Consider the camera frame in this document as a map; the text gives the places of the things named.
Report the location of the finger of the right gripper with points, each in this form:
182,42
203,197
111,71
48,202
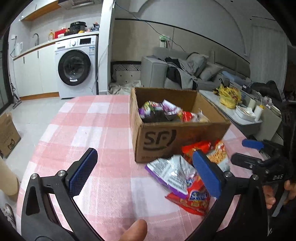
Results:
244,161
253,144

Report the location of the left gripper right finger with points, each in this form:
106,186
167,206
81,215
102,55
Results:
239,212

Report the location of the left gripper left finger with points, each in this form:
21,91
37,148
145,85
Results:
49,210

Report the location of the noodle snack bag white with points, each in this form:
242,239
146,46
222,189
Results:
218,155

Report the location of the red blue chip bag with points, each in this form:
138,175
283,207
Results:
197,200

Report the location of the red snack bag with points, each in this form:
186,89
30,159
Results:
188,150

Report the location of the silver purple snack bag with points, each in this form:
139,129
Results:
172,173

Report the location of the person's left hand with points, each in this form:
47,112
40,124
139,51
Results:
136,232

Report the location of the white coffee table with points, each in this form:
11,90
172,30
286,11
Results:
248,128

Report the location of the white food container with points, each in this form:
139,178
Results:
245,113

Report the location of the yellow plastic bag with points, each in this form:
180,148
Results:
230,97

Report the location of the clear wrapped snack in box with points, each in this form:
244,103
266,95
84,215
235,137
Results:
199,117

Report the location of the noodle snack bag in box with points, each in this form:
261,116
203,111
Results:
188,116

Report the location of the cardboard box on floor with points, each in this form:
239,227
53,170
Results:
9,136

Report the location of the grey pillow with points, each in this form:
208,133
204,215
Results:
196,63

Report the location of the SF cardboard box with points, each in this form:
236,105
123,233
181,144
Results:
164,139

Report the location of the dark purple snack bag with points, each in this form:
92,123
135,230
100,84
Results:
154,112

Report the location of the grey clothes on sofa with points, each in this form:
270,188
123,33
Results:
177,77

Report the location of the grey sofa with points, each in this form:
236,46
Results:
223,66

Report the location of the white cloth on floor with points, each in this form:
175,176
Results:
115,88

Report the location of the white kitchen cabinet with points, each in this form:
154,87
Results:
35,72

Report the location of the white washing machine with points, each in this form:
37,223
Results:
76,65

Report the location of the white electric kettle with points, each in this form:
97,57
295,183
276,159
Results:
18,48

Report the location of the yellow bottle on counter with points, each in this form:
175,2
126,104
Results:
51,35

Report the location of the kitchen faucet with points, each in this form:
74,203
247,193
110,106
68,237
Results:
36,39

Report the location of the red box on counter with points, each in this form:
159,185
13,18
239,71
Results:
60,33

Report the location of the black rice cooker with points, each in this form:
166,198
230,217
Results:
76,27

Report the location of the wall power strip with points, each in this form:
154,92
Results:
164,41

